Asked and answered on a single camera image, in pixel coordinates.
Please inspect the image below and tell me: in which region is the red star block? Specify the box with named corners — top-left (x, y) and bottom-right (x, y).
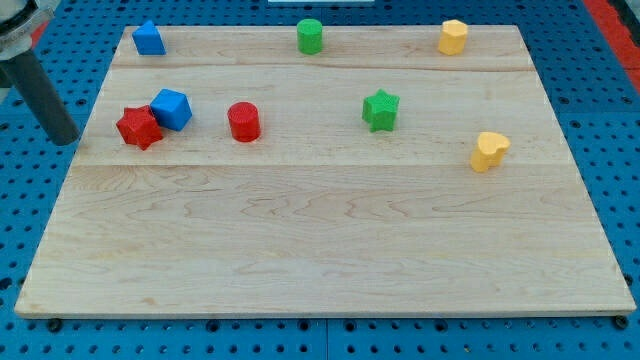
top-left (116, 105), bottom-right (163, 150)

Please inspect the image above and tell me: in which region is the light wooden board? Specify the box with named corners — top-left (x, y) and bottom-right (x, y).
top-left (15, 25), bottom-right (636, 319)

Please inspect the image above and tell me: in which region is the yellow hexagon block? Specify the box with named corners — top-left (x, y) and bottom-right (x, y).
top-left (438, 19), bottom-right (468, 56)

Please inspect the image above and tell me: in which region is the blue triangular prism block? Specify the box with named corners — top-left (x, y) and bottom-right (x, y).
top-left (132, 20), bottom-right (166, 56)

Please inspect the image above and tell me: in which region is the green cylinder block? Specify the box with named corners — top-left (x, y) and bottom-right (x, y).
top-left (296, 18), bottom-right (323, 55)

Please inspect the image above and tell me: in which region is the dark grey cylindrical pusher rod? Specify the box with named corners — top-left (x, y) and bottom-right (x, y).
top-left (1, 50), bottom-right (80, 146)

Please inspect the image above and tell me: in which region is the green star block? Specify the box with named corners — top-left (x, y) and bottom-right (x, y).
top-left (362, 89), bottom-right (400, 132)

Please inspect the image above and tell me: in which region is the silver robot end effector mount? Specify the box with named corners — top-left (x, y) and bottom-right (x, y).
top-left (1, 0), bottom-right (61, 61)

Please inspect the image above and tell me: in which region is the red cylinder block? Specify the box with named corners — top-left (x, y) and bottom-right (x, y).
top-left (227, 102), bottom-right (261, 142)

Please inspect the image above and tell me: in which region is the yellow heart block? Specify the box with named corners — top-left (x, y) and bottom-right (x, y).
top-left (470, 132), bottom-right (511, 173)

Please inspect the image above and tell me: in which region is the blue cube block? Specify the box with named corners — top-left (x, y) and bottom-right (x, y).
top-left (150, 89), bottom-right (192, 131)

